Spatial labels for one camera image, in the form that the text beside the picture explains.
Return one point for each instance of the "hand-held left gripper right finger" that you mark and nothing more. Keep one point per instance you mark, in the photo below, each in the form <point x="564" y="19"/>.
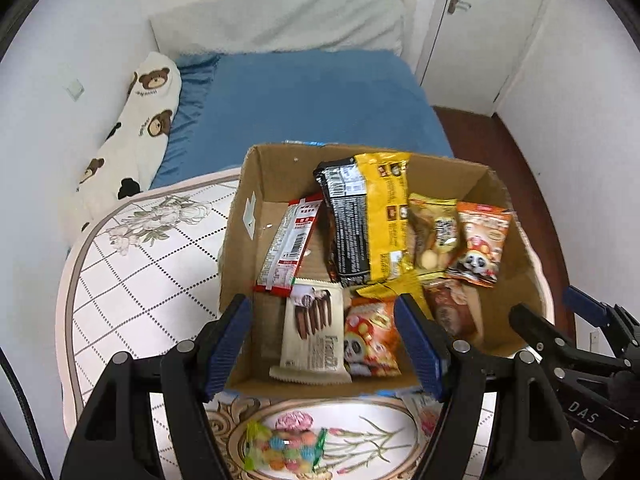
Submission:
<point x="422" y="350"/>

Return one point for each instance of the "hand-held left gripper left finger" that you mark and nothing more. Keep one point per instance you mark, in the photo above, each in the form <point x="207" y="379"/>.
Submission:
<point x="227" y="345"/>

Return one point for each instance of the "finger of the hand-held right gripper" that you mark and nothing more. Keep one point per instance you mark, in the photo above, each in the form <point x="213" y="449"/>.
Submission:
<point x="582" y="302"/>
<point x="542" y="332"/>

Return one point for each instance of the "brown snack packet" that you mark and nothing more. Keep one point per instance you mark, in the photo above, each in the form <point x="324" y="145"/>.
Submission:
<point x="452" y="310"/>

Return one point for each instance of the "orange panda snack packet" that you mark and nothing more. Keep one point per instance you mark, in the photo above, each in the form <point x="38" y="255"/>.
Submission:
<point x="372" y="342"/>
<point x="480" y="245"/>

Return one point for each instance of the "white chocolate biscuit packet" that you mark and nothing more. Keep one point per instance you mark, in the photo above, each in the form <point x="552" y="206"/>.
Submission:
<point x="312" y="340"/>

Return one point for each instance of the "yellow and orange snack packet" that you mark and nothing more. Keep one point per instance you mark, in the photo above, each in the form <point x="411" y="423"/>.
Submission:
<point x="432" y="230"/>

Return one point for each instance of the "red and white long packet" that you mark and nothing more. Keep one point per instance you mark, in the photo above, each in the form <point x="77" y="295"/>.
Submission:
<point x="290" y="240"/>

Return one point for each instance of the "large black and yellow packet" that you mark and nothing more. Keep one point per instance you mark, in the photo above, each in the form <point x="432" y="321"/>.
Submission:
<point x="360" y="220"/>

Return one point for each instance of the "blue printed cardboard box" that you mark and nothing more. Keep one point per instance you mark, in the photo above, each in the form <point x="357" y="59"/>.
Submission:
<point x="280" y="175"/>

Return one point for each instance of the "clear red and white packet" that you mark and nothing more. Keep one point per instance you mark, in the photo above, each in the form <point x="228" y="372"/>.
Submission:
<point x="422" y="417"/>

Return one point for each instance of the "white quilted floral blanket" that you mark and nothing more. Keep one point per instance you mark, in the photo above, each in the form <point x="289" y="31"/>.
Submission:
<point x="150" y="270"/>

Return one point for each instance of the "colourful candy bag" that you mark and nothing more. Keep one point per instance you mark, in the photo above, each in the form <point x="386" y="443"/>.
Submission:
<point x="285" y="450"/>

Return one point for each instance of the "bear print pillow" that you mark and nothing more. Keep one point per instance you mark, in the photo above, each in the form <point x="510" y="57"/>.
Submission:
<point x="145" y="125"/>

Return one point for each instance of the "white door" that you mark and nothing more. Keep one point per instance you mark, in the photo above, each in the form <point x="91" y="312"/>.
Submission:
<point x="480" y="35"/>

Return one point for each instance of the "white pillow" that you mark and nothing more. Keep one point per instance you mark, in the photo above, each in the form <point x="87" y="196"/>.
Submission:
<point x="300" y="20"/>

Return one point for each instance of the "white wall socket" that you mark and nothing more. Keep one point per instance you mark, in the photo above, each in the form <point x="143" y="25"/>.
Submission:
<point x="76" y="89"/>

